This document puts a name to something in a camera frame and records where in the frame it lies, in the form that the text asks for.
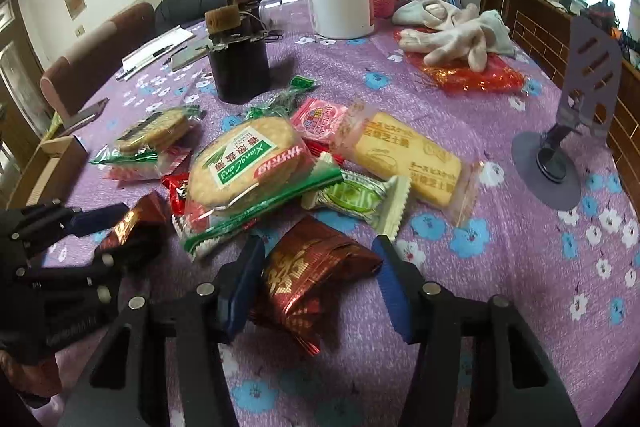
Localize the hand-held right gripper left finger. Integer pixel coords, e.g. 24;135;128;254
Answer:
57;234;267;427

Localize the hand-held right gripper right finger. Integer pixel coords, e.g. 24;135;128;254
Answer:
370;234;583;427

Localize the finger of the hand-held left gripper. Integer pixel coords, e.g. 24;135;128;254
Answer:
0;202;132;253
15;232;168;303

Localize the small dark red snack packet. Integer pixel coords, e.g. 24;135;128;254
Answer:
95;192;173;265

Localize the dark red gold-print snack packet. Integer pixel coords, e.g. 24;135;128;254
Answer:
250;214;386;358

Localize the cardboard box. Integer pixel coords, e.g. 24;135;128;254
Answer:
10;134;90;208

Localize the pink cartoon snack packet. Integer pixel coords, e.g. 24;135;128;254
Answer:
290;98;351;145

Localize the person's left hand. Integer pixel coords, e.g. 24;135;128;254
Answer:
0;351;63;408

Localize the small green red cracker packet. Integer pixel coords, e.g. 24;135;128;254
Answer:
90;104;203;182

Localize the green white candy packet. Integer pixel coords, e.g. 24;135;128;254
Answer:
300;152;413;240

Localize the black phone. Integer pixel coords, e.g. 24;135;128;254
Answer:
62;98;110;130

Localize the large round cracker packet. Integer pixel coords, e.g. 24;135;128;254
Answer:
172;114;346;263

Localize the yellow biscuit clear packet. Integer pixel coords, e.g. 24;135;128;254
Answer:
330;99;483;228

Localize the brown upholstered chair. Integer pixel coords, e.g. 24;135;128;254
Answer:
40;2;156;118

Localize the wooden glass-panel door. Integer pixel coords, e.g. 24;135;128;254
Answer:
0;0;48;208

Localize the white notebook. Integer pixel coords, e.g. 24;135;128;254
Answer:
120;26;195;80

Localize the grey flat card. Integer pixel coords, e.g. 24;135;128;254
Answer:
167;44;208;72

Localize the dark round container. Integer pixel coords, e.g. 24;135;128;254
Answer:
205;14;283;104

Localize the green empty wrapper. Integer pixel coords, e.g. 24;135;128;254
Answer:
250;76;321;118

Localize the red gold plastic bag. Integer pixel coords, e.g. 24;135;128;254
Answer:
395;29;528;95

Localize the grey purple phone stand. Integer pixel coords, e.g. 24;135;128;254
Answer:
511;14;623;210

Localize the clear plastic cup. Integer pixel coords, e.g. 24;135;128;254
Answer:
257;0;313;32

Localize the brick-pattern wooden cabinet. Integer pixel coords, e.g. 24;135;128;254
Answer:
500;0;640;168

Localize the white plastic jar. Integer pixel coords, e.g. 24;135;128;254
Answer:
306;0;376;40

